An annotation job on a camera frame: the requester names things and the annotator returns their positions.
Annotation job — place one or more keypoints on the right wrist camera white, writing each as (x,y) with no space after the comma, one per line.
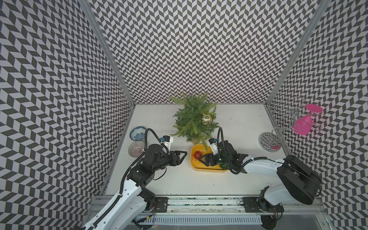
(213,145)

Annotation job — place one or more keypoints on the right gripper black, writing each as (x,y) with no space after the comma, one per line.
(208,157)

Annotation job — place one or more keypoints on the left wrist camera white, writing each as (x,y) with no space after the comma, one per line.
(167,141)

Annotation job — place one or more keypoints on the small green christmas tree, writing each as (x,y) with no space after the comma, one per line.
(188,122)

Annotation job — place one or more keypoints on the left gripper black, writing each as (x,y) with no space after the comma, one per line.
(178,161)

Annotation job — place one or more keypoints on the white slotted cable duct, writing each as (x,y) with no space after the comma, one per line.
(207,220)

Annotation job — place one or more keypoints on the pink plastic wine glass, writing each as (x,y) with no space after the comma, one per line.
(304,125)

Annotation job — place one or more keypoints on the wire glass holder stand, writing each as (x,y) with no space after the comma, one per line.
(290,111)

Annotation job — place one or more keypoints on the blue patterned small dish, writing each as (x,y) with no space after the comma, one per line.
(137,133)

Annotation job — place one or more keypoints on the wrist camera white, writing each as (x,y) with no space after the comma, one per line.
(167,141)
(213,145)

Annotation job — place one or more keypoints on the gold shiny ball ornament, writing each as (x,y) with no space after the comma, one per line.
(206,119)

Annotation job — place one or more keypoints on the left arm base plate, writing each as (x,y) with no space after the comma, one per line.
(157,205)

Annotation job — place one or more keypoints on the green glitter ball ornament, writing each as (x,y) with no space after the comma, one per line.
(223,166)

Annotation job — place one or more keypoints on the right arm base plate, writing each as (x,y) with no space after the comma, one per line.
(256,205)

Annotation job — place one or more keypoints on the pink patterned small dish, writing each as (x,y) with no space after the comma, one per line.
(136,149)

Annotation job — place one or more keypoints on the aluminium front rail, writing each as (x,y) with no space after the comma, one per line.
(227,204)

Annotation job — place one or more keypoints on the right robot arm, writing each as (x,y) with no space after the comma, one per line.
(295,180)

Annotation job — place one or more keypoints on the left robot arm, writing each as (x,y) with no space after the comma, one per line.
(133,198)

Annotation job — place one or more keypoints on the red glitter ball ornament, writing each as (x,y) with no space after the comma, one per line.
(197,155)

